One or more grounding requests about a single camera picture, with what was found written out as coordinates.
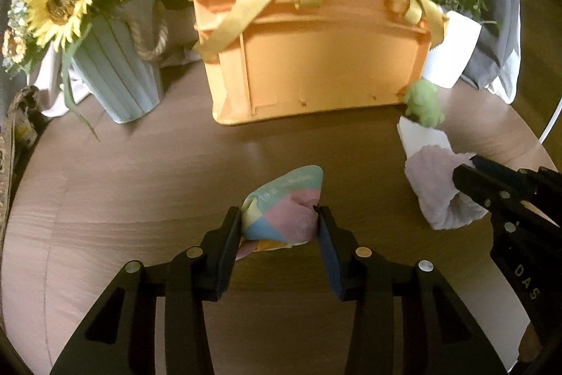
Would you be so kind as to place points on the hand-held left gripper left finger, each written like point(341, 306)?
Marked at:
point(228, 245)

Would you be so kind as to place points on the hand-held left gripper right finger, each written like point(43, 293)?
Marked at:
point(330, 258)

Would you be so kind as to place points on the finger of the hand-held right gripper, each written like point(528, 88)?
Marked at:
point(505, 170)
point(476, 184)

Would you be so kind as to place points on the pastel patchwork pouch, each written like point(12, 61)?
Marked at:
point(285, 208)

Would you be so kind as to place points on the white curved strip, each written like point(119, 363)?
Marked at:
point(552, 122)

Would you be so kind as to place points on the white folded cloth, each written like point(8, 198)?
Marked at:
point(423, 137)

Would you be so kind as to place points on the white sheer curtain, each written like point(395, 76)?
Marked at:
point(509, 87)

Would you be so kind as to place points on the green frog plush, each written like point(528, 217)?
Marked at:
point(422, 100)

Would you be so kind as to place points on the potted plant in white pot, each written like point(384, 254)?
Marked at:
point(452, 45)

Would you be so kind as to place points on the grey ribbed vase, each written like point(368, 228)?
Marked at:
point(123, 72)

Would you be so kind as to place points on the small dark yellow box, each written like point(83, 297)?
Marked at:
point(27, 133)

